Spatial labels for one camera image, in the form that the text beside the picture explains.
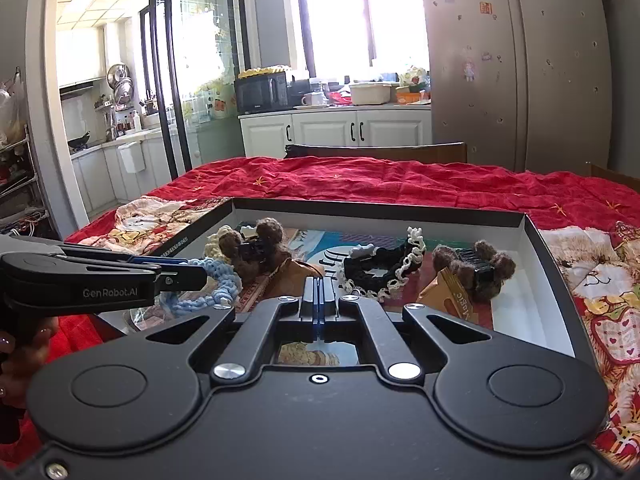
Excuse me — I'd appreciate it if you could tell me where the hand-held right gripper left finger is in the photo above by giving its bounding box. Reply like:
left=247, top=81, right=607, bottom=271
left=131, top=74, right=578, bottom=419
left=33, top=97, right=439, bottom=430
left=144, top=279, right=321, bottom=384

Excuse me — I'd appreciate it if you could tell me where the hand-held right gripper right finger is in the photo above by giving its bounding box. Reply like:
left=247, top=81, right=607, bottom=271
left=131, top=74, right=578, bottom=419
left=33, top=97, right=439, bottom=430
left=320, top=279, right=496, bottom=382

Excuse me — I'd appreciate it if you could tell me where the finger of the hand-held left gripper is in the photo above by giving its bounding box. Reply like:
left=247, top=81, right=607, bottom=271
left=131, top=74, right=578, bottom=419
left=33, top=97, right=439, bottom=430
left=150, top=261, right=209, bottom=295
left=60, top=243, right=191, bottom=267

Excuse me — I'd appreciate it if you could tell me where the light blue crochet scrunchie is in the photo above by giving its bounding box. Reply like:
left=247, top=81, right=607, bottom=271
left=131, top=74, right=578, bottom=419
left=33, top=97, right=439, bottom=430
left=162, top=256, right=245, bottom=317

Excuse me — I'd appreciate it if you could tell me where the brown fuzzy claw clip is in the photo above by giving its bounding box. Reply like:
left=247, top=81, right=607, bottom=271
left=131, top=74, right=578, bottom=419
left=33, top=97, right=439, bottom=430
left=220, top=217, right=294, bottom=284
left=432, top=239, right=517, bottom=302

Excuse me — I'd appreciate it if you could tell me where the black cardboard box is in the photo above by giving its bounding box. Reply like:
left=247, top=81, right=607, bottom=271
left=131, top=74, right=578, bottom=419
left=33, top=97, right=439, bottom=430
left=97, top=197, right=600, bottom=379

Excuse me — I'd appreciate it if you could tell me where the person's left hand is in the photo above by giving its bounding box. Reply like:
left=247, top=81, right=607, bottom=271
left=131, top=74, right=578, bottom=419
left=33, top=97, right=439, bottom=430
left=0, top=316, right=60, bottom=407

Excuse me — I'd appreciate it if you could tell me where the cream crochet scrunchie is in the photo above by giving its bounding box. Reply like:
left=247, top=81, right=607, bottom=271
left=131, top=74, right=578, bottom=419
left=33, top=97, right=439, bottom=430
left=204, top=224, right=241, bottom=261

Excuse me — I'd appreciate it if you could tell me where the black white-lace scrunchie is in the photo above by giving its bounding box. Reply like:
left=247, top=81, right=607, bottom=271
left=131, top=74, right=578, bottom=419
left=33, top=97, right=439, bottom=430
left=335, top=226, right=428, bottom=305

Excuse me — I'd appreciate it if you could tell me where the white hanging bin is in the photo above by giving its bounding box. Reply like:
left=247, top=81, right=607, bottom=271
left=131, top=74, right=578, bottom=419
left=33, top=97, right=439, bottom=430
left=118, top=140, right=146, bottom=174

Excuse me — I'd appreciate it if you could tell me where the red printed blanket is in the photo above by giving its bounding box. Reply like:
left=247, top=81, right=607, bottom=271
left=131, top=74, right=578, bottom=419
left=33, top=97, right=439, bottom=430
left=65, top=156, right=640, bottom=457

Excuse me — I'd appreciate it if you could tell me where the wooden chair back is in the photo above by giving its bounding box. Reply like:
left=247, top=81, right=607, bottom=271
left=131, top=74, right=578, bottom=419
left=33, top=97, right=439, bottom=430
left=284, top=142, right=469, bottom=165

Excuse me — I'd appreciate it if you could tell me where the white kitchen cabinet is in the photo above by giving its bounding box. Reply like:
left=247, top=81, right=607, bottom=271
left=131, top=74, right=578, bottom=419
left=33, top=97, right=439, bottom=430
left=238, top=107, right=432, bottom=160

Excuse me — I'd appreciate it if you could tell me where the plastic bag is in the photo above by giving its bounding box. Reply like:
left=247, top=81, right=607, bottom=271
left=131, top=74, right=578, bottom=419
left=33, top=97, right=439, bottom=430
left=0, top=72, right=29, bottom=146

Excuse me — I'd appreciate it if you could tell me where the black microwave oven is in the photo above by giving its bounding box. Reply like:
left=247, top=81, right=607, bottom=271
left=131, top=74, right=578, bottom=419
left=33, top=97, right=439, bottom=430
left=234, top=70, right=296, bottom=115

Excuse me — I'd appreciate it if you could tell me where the black-framed sliding glass door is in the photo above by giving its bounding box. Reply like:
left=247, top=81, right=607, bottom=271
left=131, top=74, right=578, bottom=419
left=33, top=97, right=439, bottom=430
left=139, top=0, right=251, bottom=181

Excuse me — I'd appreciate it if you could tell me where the white plastic tub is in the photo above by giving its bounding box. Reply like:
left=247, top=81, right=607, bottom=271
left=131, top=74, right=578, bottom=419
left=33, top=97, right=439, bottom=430
left=349, top=81, right=393, bottom=106

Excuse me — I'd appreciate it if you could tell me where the bright window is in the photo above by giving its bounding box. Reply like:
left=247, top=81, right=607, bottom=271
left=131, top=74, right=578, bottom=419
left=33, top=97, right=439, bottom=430
left=297, top=0, right=431, bottom=79

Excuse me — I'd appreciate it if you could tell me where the dark wooden chair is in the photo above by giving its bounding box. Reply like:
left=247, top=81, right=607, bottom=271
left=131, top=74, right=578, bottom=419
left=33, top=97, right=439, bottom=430
left=587, top=162, right=640, bottom=194

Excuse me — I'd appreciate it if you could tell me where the silver refrigerator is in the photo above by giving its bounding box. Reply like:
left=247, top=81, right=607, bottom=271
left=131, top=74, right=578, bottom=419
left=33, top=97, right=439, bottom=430
left=417, top=0, right=614, bottom=176

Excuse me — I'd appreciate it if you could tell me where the metal wire rack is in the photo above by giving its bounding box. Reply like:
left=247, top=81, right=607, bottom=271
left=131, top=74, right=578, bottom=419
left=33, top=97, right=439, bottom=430
left=0, top=135, right=51, bottom=236

